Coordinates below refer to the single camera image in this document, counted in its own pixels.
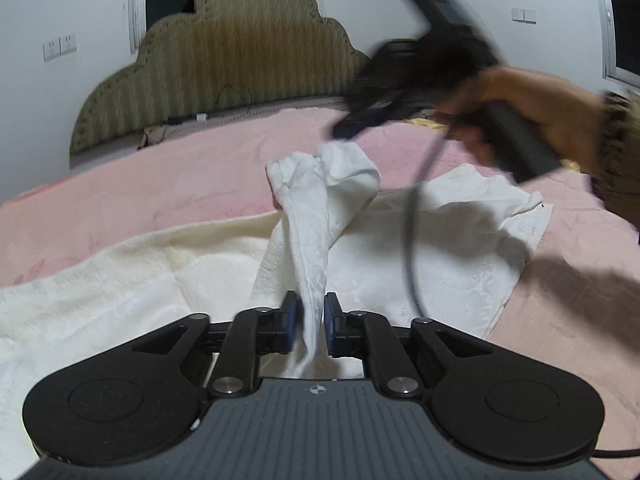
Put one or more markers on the side wall window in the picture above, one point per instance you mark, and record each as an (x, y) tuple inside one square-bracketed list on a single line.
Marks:
[(620, 15)]

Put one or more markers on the pink blanket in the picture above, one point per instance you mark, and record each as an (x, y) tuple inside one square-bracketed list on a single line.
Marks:
[(200, 170)]

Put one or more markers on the olive padded headboard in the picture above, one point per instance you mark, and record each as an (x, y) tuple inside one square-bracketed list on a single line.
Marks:
[(235, 45)]

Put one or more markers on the grey patterned bed sheet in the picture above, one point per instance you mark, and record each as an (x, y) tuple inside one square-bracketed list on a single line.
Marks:
[(280, 109)]

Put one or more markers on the yellow cloth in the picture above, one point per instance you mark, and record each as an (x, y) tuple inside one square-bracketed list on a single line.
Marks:
[(425, 123)]

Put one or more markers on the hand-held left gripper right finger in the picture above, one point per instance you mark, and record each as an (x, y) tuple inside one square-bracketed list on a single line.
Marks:
[(330, 324)]

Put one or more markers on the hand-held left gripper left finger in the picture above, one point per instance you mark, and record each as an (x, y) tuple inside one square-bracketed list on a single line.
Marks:
[(291, 321)]

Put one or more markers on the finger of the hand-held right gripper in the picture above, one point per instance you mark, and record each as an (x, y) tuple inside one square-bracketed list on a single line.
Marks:
[(361, 117)]

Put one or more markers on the white wall outlet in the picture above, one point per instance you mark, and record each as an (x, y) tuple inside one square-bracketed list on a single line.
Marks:
[(68, 45), (51, 51)]

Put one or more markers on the person's right forearm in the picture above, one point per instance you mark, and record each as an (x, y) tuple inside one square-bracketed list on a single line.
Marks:
[(622, 160)]

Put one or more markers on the white wall switch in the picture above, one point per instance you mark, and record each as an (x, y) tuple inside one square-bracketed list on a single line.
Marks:
[(524, 15)]

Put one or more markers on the white towel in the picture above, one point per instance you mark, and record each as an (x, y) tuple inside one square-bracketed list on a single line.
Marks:
[(450, 240)]

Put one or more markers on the person's right hand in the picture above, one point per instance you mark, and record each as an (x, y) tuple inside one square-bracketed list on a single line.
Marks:
[(545, 110)]

